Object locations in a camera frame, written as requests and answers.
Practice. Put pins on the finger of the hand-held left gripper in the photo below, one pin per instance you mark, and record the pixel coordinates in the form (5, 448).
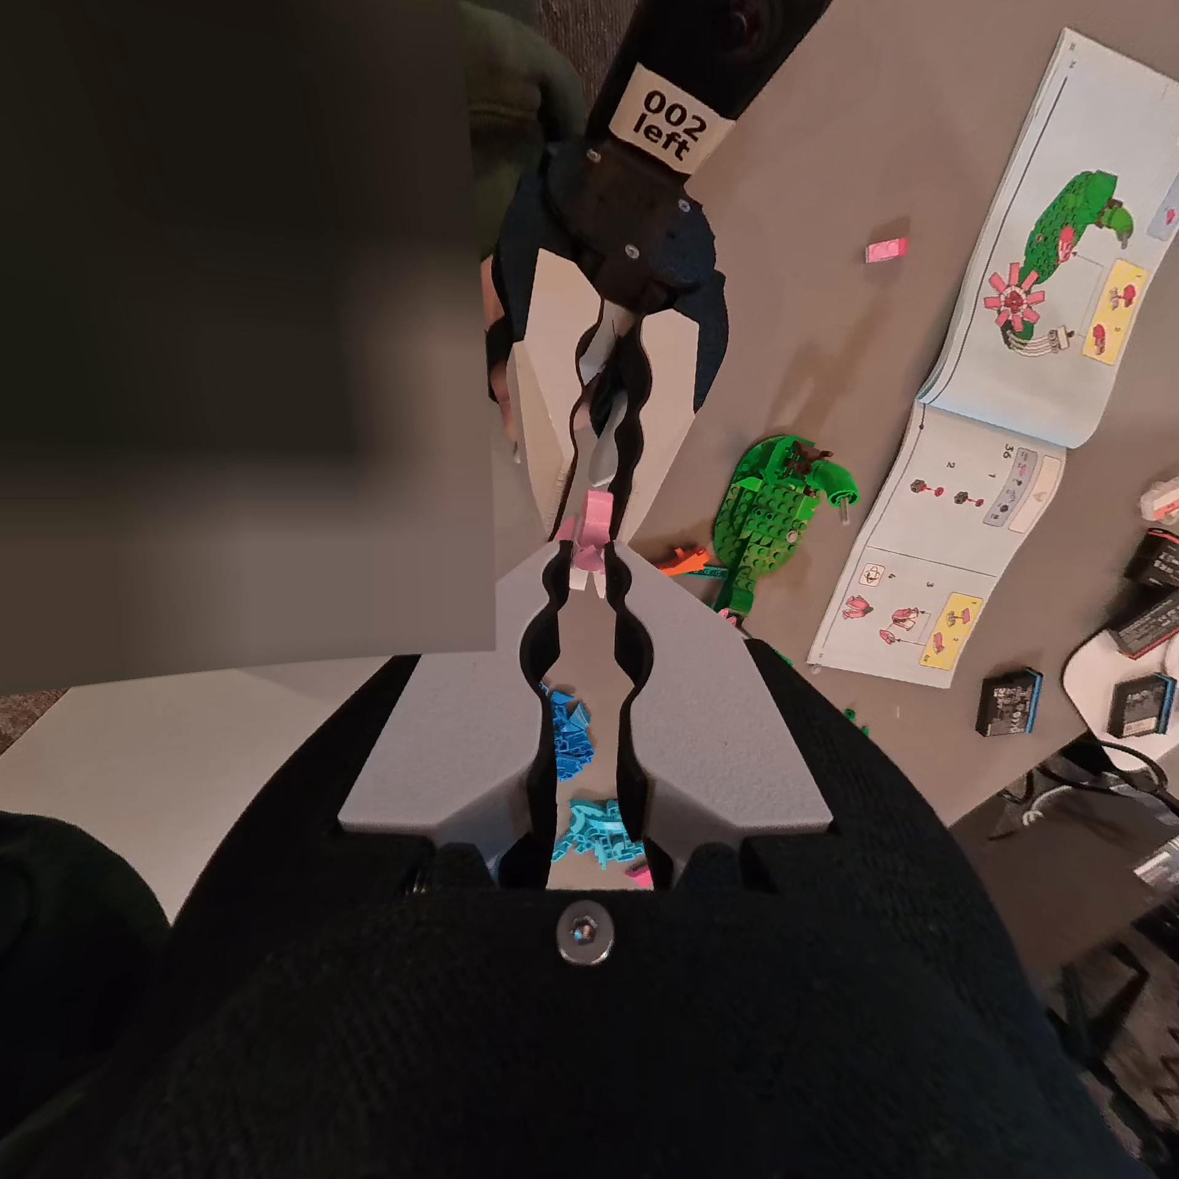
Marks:
(668, 396)
(543, 386)

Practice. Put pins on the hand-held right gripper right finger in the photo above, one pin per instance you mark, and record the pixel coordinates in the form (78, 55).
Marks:
(727, 737)

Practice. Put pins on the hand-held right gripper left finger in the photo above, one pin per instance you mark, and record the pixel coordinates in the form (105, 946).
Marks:
(442, 737)

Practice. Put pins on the small pink lego flower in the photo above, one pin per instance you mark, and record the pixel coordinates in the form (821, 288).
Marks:
(596, 515)

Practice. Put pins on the person's left forearm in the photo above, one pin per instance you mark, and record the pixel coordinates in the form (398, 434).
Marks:
(525, 91)

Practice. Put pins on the pile of blue lego pieces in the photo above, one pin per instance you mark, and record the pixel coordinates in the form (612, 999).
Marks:
(565, 727)

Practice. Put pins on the green lego build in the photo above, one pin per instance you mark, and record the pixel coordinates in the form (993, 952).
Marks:
(763, 525)

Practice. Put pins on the pile of cyan lego pieces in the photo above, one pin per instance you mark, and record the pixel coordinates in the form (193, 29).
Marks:
(593, 834)

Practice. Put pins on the pink lego brick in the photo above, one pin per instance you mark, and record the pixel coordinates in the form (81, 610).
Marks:
(885, 250)

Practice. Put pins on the lego instruction booklet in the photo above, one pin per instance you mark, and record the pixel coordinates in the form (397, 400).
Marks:
(939, 553)

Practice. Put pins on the person's left hand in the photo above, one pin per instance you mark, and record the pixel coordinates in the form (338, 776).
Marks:
(504, 396)

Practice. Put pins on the orange brick separator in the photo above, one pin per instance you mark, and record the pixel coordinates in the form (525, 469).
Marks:
(683, 560)

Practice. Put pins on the white tray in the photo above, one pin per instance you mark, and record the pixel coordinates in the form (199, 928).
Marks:
(1086, 668)

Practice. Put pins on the dark cloth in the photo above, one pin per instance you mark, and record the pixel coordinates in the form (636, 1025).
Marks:
(54, 902)

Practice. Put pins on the small white red object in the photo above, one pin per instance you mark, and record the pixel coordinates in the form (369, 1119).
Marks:
(1162, 502)

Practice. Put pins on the black camera battery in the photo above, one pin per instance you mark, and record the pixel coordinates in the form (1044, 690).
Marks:
(1158, 557)
(1142, 705)
(1008, 705)
(1146, 626)

